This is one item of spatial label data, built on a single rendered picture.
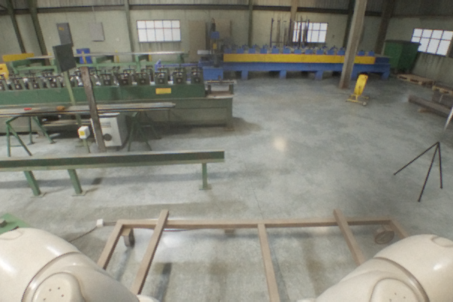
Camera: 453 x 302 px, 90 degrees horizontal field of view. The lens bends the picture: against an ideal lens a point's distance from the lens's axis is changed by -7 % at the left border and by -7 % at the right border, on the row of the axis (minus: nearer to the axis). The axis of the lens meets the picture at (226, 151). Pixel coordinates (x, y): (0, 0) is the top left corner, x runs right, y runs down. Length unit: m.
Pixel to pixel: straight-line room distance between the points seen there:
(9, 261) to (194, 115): 4.26
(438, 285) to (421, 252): 0.06
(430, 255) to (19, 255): 0.71
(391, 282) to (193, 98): 4.26
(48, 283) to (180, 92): 4.23
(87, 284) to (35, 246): 0.16
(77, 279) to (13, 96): 5.24
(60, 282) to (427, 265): 0.58
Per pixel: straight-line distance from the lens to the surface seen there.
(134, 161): 3.06
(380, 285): 0.44
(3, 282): 0.56
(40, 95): 5.32
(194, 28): 12.55
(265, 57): 9.08
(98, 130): 3.72
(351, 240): 2.27
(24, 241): 0.58
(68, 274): 0.44
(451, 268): 0.57
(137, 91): 4.63
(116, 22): 13.69
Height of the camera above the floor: 1.90
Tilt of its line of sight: 29 degrees down
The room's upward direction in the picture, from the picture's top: 1 degrees clockwise
